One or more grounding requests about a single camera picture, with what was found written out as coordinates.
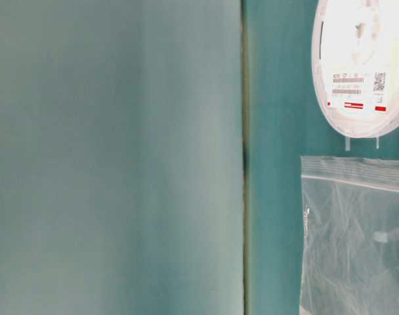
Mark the white component tape reel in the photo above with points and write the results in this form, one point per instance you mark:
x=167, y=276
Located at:
x=355, y=66

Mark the clear plastic zip bag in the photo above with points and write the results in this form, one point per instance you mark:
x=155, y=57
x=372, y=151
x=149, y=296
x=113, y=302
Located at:
x=351, y=235

